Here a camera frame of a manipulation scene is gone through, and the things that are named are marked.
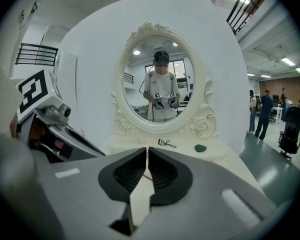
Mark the black office chair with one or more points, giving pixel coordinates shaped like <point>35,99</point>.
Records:
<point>291,131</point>

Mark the black eyelash curler makeup item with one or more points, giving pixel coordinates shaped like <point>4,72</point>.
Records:
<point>166,142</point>

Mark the ceiling light panel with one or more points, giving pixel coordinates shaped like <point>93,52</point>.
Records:
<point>288,61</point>
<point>299,70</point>

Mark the person's left hand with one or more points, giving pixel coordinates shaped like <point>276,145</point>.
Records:
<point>38,134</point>

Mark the white ornate oval mirror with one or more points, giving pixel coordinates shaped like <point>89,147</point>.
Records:
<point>205,126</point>

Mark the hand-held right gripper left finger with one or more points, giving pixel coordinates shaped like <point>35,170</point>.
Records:
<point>85,196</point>

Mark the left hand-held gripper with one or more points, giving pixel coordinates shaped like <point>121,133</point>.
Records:
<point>33,94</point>

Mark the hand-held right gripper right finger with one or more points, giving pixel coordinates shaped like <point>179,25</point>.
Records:
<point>202,199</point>

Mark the black metal railing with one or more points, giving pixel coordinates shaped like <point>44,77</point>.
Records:
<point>247,6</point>
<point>36,54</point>

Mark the green makeup sponge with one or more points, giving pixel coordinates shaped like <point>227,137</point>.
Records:
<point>200,148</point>

